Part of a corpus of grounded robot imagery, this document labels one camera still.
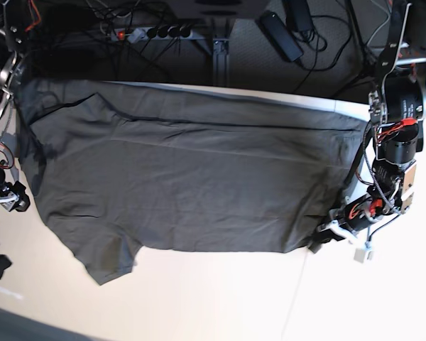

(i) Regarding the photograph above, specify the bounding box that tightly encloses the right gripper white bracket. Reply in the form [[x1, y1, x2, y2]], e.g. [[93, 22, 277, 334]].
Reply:
[[0, 181, 31, 212]]

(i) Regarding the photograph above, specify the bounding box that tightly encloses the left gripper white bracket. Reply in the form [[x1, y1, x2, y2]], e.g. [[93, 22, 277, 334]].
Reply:
[[307, 193, 377, 263]]

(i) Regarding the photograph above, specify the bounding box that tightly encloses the grey T-shirt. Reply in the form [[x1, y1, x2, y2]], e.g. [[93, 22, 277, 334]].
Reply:
[[17, 80, 365, 285]]

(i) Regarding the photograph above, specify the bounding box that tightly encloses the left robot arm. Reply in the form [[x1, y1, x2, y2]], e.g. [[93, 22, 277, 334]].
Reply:
[[307, 1, 426, 263]]

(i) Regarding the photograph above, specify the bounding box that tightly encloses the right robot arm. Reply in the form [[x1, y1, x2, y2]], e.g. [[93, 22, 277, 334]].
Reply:
[[0, 1, 42, 212]]

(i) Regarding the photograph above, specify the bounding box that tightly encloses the grey power strip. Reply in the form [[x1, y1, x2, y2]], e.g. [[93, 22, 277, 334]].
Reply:
[[102, 25, 195, 44]]

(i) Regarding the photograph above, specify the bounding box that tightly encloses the black power brick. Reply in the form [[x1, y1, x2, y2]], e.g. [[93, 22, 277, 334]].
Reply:
[[257, 11, 304, 63]]

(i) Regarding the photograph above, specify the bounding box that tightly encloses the aluminium table leg frame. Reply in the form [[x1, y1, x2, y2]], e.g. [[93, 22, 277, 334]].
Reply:
[[192, 17, 236, 87]]

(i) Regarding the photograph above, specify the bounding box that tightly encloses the white cable on floor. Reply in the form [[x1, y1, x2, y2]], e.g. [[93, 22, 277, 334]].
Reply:
[[367, 0, 393, 47]]

